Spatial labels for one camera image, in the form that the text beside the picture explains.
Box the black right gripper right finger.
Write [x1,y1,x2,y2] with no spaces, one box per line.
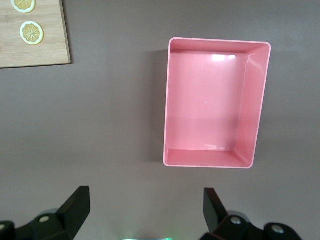
[202,187,301,240]

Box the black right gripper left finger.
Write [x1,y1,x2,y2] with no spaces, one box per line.
[0,185,91,240]

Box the pink plastic bin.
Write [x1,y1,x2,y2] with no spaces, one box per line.
[162,37,272,170]

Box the wooden cutting board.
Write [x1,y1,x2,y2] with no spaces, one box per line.
[0,0,72,69]

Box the lemon slice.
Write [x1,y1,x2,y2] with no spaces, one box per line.
[19,20,45,46]
[10,0,37,14]

